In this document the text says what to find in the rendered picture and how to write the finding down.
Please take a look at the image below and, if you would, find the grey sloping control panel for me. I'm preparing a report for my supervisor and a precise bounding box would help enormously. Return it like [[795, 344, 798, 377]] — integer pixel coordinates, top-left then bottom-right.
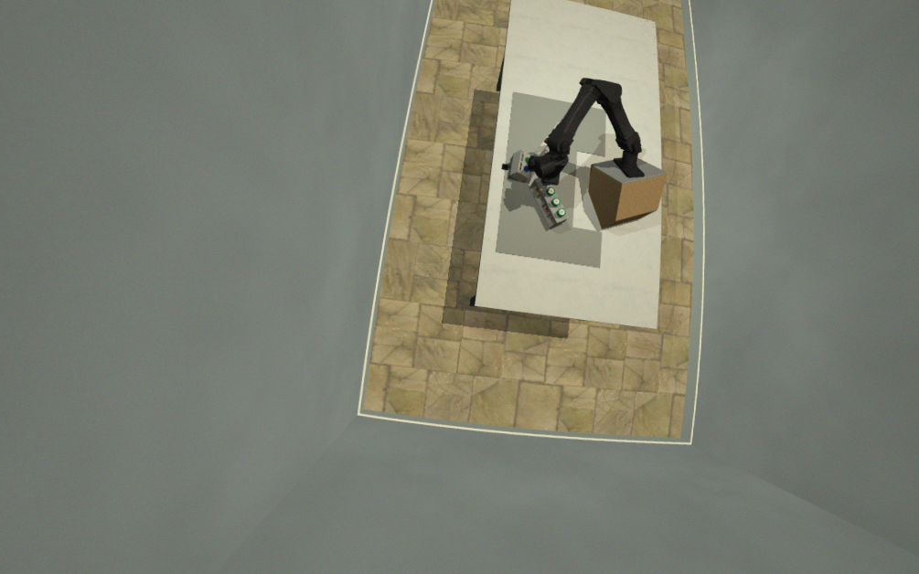
[[501, 150, 530, 183]]

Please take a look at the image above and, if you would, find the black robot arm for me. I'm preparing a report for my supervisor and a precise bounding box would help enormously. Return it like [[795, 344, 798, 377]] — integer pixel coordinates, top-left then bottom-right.
[[528, 78, 645, 178]]

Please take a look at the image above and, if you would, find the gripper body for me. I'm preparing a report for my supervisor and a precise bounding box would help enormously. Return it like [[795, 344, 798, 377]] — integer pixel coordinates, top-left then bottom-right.
[[541, 171, 561, 185]]

